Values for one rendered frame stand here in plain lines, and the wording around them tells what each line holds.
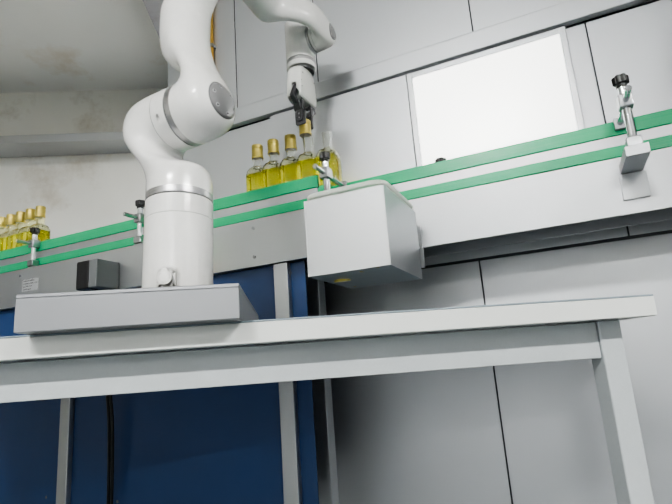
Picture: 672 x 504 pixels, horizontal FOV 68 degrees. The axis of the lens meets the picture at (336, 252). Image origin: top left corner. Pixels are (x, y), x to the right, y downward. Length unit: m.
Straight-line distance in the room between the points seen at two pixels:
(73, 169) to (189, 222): 3.37
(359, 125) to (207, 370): 0.95
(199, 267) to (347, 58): 1.03
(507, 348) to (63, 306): 0.69
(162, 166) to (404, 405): 0.87
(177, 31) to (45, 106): 3.50
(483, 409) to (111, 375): 0.88
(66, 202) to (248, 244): 2.98
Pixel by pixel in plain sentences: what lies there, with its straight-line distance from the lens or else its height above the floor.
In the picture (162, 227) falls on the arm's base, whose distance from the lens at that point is 0.89.
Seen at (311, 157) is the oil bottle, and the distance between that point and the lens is 1.40.
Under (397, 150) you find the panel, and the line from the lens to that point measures 1.48.
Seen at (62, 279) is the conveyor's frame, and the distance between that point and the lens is 1.75.
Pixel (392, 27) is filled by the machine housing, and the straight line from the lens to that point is 1.71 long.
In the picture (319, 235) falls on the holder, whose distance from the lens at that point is 0.98.
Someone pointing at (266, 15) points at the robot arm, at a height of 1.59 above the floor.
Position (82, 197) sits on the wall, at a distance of 4.13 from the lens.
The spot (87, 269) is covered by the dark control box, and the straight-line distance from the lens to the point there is 1.54.
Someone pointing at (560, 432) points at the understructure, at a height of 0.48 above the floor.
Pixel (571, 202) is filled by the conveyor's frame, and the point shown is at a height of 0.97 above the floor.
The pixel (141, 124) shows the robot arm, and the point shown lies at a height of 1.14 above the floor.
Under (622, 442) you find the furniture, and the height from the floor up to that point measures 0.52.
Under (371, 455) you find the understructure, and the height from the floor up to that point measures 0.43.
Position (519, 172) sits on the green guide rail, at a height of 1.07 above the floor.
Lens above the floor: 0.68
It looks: 13 degrees up
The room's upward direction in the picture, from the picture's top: 4 degrees counter-clockwise
